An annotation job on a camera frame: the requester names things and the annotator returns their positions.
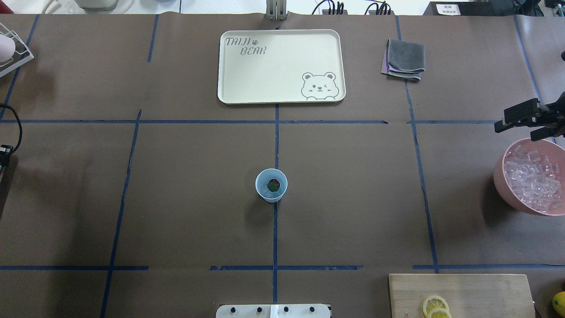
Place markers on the pink cup on rack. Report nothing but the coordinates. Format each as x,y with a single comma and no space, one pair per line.
7,48

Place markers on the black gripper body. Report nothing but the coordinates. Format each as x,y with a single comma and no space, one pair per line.
544,118

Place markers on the grey folded cloth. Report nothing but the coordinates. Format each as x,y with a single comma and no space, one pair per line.
404,60

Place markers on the aluminium frame post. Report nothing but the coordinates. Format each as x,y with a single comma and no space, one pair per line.
276,10

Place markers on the cream steel toaster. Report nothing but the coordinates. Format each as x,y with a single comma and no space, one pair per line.
97,5

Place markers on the lemon slices row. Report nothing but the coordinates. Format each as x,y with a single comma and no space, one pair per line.
434,306

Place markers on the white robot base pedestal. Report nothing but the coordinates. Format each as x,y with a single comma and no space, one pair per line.
308,310

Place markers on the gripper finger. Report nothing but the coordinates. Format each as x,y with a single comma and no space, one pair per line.
520,115

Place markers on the wooden cutting board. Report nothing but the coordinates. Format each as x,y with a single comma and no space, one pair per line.
467,295

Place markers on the white wire cup rack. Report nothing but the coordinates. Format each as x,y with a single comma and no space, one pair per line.
21,56

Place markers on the cream bear tray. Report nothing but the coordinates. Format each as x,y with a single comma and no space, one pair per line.
280,66

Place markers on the pink bowl of ice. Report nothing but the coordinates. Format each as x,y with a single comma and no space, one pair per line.
529,176

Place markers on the light blue plastic cup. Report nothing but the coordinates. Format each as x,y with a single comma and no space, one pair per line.
261,181

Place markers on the red strawberry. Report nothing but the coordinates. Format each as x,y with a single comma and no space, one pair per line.
273,185

